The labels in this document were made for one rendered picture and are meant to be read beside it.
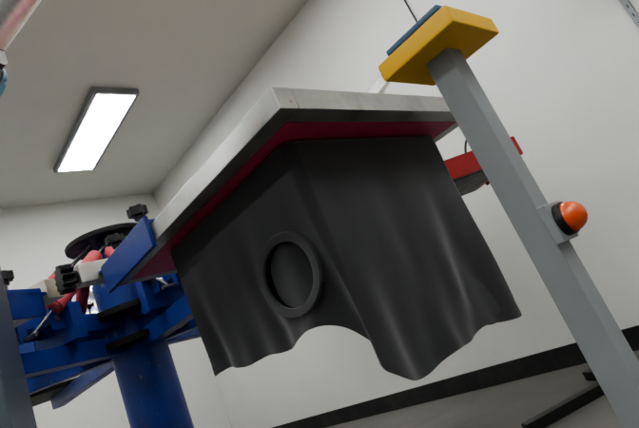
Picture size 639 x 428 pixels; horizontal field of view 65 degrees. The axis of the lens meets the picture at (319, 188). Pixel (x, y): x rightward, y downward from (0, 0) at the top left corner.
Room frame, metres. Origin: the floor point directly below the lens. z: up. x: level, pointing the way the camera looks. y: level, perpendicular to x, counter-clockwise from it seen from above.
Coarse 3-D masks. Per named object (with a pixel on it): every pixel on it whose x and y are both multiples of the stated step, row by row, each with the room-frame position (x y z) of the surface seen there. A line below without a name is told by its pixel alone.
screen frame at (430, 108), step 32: (288, 96) 0.68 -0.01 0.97; (320, 96) 0.73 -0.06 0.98; (352, 96) 0.79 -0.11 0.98; (384, 96) 0.85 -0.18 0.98; (416, 96) 0.93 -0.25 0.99; (256, 128) 0.71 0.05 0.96; (448, 128) 1.11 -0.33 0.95; (224, 160) 0.78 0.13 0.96; (192, 192) 0.86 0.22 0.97; (160, 224) 0.97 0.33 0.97
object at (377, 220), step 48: (288, 144) 0.78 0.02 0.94; (336, 144) 0.85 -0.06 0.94; (384, 144) 0.95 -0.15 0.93; (432, 144) 1.07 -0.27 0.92; (336, 192) 0.82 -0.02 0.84; (384, 192) 0.91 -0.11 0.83; (432, 192) 1.02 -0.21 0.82; (336, 240) 0.79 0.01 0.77; (384, 240) 0.87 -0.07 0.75; (432, 240) 0.96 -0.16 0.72; (480, 240) 1.08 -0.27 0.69; (384, 288) 0.84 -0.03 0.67; (432, 288) 0.92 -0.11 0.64; (480, 288) 1.05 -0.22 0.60; (384, 336) 0.80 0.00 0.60; (432, 336) 0.89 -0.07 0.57
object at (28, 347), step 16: (144, 288) 1.57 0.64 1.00; (160, 288) 1.55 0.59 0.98; (176, 288) 1.64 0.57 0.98; (144, 304) 1.58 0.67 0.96; (160, 304) 1.59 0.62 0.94; (48, 320) 1.46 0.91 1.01; (64, 320) 1.51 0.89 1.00; (80, 320) 1.53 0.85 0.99; (96, 320) 1.66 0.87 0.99; (112, 320) 1.74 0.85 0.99; (48, 336) 1.53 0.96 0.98; (64, 336) 1.51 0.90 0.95; (80, 336) 1.52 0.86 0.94; (96, 336) 1.81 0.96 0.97
